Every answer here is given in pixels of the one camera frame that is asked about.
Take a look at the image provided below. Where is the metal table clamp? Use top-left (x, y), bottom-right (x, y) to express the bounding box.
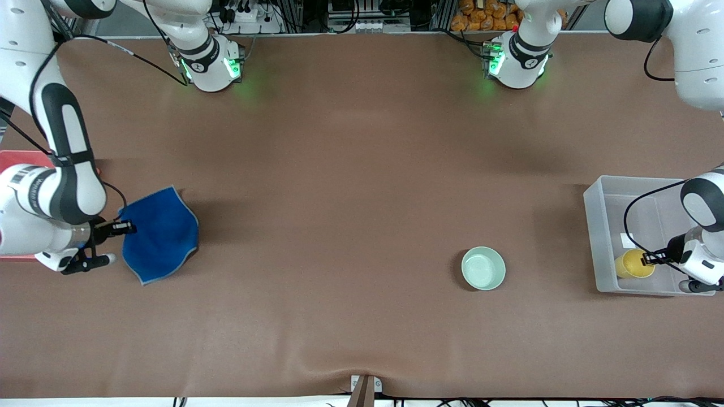
top-left (346, 375), bottom-right (383, 407)

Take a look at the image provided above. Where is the pink plastic bin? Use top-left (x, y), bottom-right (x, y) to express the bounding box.
top-left (0, 150), bottom-right (101, 262)

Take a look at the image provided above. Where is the pile of orange snack bags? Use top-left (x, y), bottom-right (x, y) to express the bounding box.
top-left (451, 0), bottom-right (524, 32)

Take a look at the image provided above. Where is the pale green bowl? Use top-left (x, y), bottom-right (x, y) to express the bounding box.
top-left (461, 246), bottom-right (506, 291)

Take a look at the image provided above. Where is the clear plastic bin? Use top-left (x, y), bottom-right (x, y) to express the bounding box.
top-left (583, 175), bottom-right (716, 297)

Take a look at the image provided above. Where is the long white power strip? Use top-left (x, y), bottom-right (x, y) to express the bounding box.
top-left (327, 20), bottom-right (412, 33)

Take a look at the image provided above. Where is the blue cloth with grey trim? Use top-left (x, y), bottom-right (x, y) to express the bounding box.
top-left (118, 187), bottom-right (200, 286)

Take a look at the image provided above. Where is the yellow plastic cup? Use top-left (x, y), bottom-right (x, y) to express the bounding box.
top-left (615, 249), bottom-right (656, 279)

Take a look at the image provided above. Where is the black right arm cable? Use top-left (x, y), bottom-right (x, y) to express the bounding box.
top-left (28, 34), bottom-right (190, 156)

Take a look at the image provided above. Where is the white power strip with plugs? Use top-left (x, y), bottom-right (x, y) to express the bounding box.
top-left (218, 3), bottom-right (283, 34)

